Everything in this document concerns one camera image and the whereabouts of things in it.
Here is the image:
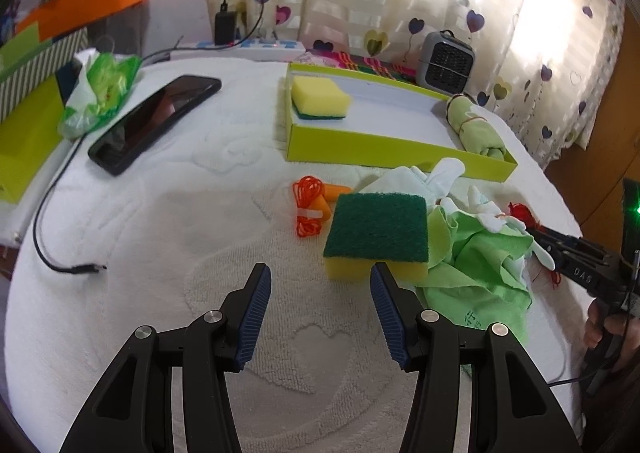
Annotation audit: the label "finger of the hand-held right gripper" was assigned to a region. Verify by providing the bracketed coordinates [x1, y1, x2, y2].
[522, 226, 612, 264]

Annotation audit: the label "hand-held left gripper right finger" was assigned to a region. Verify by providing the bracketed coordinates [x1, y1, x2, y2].
[370, 261, 576, 453]

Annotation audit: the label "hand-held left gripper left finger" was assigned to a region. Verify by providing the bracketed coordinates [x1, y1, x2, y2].
[59, 263, 273, 453]

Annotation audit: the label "red string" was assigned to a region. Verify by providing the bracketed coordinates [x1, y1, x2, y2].
[507, 202, 563, 286]

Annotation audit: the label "yellow sponge with green scourer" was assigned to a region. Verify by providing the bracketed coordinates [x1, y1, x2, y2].
[322, 192, 431, 282]

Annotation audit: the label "light green cloth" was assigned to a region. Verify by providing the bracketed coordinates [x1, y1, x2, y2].
[446, 94, 508, 160]
[415, 206, 533, 344]

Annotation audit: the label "orange corded earplugs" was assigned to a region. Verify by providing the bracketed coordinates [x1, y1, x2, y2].
[292, 176, 353, 238]

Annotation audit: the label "lime green cardboard box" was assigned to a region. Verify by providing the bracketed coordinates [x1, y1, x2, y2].
[277, 60, 518, 183]

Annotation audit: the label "person's right hand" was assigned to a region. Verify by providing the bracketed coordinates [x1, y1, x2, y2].
[584, 300, 640, 374]

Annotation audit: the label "rolled light green cloth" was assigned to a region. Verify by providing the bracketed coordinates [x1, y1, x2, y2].
[446, 94, 508, 160]

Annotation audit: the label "small grey fan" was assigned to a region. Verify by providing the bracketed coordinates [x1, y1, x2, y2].
[416, 30, 476, 95]

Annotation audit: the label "black smartphone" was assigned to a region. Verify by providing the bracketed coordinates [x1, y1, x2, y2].
[88, 75, 222, 177]

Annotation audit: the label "heart print curtain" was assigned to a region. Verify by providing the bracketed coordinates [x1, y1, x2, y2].
[205, 0, 626, 169]

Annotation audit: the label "colourful striped cloth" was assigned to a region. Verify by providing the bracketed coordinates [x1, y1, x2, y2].
[305, 50, 418, 84]

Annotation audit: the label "white power strip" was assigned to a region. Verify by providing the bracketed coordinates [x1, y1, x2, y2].
[197, 36, 306, 55]

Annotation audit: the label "green tissue packet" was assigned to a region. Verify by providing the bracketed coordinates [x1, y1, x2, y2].
[59, 48, 142, 140]

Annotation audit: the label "lime green box lid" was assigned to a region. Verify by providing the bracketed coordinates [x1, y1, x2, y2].
[0, 73, 66, 204]

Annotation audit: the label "black charger adapter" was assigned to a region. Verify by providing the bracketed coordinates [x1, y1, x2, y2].
[215, 0, 266, 45]

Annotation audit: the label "striped box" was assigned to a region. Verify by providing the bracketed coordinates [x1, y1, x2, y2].
[0, 28, 90, 121]

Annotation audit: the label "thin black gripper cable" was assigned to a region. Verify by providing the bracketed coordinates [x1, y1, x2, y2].
[547, 370, 598, 389]

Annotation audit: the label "black charging cable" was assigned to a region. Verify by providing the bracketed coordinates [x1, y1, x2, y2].
[32, 36, 186, 276]

